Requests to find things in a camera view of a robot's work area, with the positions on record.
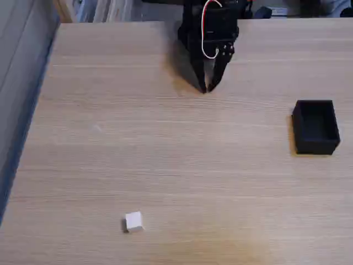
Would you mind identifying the white red gripper cable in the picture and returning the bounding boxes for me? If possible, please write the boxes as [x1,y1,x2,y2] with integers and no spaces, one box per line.
[201,0,223,60]

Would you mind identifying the black open box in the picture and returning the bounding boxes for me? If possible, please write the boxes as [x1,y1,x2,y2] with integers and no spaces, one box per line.
[291,99,341,155]

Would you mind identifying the white block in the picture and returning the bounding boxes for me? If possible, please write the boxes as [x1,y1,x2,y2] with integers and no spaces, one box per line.
[122,211,146,233]

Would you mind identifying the stack of white panels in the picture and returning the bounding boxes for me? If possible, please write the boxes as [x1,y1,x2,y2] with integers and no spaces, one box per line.
[77,0,143,23]

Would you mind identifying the light wooden frame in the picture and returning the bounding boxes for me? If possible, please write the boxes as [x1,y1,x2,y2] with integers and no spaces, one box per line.
[53,0,74,24]

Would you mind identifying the small black device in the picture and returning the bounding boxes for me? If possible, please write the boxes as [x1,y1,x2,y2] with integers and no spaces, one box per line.
[253,6,273,19]

